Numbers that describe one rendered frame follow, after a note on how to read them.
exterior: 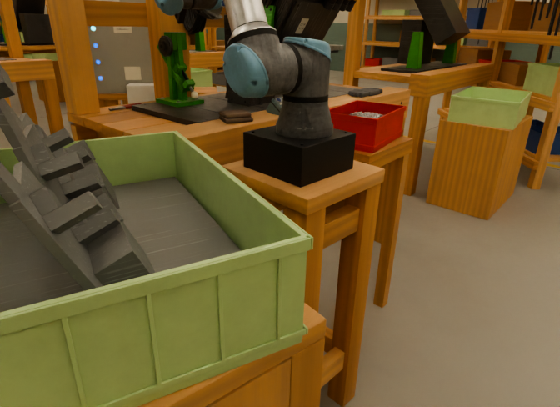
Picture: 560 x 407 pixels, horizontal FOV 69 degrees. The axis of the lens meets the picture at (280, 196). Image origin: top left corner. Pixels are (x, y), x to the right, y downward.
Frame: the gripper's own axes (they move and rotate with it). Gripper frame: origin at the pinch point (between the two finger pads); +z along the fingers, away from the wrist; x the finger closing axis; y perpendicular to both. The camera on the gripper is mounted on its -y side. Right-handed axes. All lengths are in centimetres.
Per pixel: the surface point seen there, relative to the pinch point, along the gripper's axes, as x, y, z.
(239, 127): -50, -4, -10
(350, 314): -117, -4, 6
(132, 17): 21.4, -29.9, -12.4
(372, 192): -90, 24, -3
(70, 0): 13, -27, -40
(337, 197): -90, 22, -20
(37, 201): -91, 20, -87
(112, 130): -33, -36, -33
